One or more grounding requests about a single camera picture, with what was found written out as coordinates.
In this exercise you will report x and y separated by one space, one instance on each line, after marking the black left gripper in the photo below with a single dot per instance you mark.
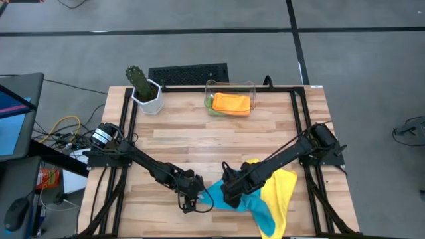
191 184

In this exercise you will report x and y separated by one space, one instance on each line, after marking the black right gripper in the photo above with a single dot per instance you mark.
244 182

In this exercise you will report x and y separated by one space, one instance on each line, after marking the blue microfiber towel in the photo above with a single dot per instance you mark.
262 215

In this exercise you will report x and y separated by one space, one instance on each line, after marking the green microfiber towel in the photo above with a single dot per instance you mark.
210 106

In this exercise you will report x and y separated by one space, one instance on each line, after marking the orange microfiber towel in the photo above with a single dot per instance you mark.
232 103

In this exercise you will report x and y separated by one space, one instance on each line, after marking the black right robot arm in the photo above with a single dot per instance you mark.
285 152

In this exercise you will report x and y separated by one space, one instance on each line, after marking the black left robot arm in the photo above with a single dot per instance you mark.
149 164

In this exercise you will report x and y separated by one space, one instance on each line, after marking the yellow microfiber towel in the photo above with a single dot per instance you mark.
282 192

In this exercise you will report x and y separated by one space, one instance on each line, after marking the white hexagonal pot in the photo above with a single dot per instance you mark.
151 106

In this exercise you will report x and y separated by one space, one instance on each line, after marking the clear plastic bin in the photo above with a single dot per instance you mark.
253 96

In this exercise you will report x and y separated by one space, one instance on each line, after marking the white box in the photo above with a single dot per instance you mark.
71 181

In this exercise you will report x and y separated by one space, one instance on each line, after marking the green cactus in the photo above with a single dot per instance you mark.
139 81

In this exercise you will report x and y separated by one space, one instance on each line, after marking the black diagonal strut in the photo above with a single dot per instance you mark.
56 157

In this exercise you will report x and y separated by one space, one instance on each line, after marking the orange snack bag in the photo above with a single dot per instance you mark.
46 178

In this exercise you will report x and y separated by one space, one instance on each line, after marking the black computer mouse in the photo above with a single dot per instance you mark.
16 214

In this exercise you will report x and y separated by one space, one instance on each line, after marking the dark low desk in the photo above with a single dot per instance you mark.
13 179

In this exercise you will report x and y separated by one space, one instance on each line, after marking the blue desk mat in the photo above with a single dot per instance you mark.
11 136

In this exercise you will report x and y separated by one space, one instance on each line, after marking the black computer monitor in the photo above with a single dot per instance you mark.
20 99

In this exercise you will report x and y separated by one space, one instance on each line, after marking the black aluminium table frame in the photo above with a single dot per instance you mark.
186 89

